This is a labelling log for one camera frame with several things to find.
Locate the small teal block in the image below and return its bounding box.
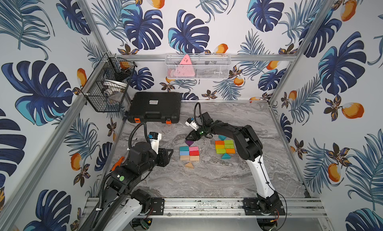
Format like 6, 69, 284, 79
221, 153, 231, 160

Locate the natural wood triangle block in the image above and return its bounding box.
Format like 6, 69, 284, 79
185, 162, 194, 169

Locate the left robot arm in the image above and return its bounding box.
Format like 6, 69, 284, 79
80, 123, 174, 231

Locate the white wire shelf basket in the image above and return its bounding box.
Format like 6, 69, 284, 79
165, 54, 231, 80

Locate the light blue block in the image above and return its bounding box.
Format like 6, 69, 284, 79
180, 151, 190, 156

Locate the lime green block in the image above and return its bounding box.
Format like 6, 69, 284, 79
224, 144, 234, 149
216, 149, 226, 154

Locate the orange handled screwdriver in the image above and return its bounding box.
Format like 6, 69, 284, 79
111, 156, 125, 172

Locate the pink block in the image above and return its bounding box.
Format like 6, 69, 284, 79
189, 146, 199, 151

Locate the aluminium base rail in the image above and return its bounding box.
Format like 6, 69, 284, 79
85, 196, 327, 219

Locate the purple triangle block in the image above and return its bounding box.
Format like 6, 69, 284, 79
185, 140, 194, 147

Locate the red block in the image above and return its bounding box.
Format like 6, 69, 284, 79
189, 151, 199, 156

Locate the black tool case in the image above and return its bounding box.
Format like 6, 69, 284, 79
126, 92, 182, 124

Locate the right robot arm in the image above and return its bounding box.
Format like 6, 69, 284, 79
186, 102, 288, 215

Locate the pink triangle sign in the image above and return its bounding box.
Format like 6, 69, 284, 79
174, 54, 195, 78

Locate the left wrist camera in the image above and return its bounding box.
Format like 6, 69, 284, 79
148, 132, 162, 154

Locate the black wire basket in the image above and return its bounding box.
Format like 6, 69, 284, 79
81, 54, 137, 113

